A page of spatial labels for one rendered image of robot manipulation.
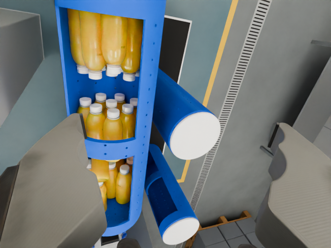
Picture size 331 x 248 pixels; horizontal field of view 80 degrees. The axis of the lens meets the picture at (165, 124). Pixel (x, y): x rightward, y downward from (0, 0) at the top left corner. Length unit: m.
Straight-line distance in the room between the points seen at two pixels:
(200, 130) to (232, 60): 1.40
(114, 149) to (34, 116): 1.42
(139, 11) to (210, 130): 0.67
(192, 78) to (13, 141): 1.71
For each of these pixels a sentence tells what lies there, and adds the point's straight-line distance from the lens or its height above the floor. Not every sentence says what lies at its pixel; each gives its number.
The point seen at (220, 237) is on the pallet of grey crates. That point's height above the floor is 0.35.
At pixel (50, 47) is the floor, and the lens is 1.78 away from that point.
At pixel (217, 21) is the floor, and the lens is 2.08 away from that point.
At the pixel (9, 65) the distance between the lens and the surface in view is 0.99.
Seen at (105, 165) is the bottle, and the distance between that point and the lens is 0.84.
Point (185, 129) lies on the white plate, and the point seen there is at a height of 1.04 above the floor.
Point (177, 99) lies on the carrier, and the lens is 1.05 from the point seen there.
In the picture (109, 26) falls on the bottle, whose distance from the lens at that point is 0.57.
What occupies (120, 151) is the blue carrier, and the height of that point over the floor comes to 1.23.
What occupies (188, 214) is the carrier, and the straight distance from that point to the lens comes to 1.50.
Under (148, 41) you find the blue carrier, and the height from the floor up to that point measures 1.21.
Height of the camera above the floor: 1.74
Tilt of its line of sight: 53 degrees down
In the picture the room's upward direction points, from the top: 145 degrees clockwise
